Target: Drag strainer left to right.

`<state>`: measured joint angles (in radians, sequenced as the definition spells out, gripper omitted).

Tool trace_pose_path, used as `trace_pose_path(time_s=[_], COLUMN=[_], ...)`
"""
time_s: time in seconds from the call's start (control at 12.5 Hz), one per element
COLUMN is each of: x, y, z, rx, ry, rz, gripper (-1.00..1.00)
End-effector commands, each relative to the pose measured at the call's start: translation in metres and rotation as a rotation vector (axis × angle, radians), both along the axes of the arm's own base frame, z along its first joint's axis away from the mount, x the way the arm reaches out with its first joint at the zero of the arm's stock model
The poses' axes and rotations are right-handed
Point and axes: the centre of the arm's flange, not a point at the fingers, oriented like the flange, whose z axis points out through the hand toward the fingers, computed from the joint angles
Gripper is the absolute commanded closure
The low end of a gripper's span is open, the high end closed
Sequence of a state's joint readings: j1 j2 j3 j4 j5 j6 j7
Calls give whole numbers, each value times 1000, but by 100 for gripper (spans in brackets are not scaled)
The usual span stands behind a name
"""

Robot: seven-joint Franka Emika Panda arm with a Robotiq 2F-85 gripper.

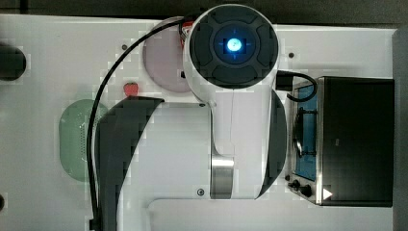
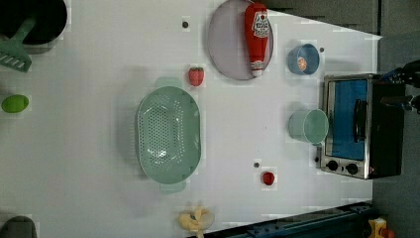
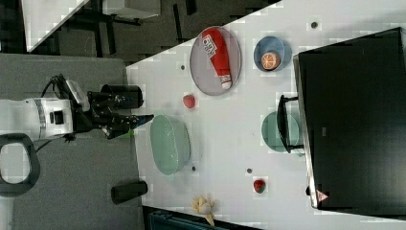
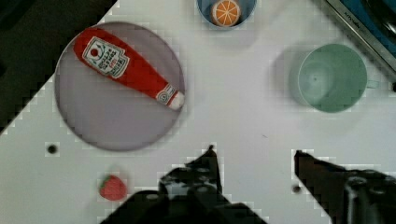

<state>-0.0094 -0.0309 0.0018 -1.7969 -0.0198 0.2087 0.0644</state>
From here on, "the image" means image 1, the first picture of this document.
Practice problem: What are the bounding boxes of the green plastic strainer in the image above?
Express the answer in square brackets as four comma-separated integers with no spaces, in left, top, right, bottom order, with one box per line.
[59,99,94,182]

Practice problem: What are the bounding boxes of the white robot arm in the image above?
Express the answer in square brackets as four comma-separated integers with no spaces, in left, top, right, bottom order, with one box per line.
[92,4,287,231]

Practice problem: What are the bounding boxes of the pink round plate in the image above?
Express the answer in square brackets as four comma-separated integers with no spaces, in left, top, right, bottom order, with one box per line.
[142,25,191,93]

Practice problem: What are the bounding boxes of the red toy strawberry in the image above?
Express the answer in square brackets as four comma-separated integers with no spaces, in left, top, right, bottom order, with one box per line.
[123,83,139,96]

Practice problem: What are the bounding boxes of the black toaster oven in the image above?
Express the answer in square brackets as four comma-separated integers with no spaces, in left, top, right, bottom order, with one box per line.
[285,76,395,207]

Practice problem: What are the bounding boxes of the black cylindrical cup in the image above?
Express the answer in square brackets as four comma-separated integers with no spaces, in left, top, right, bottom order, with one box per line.
[0,44,27,81]

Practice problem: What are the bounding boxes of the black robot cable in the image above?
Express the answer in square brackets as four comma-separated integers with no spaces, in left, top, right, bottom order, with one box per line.
[86,13,200,231]

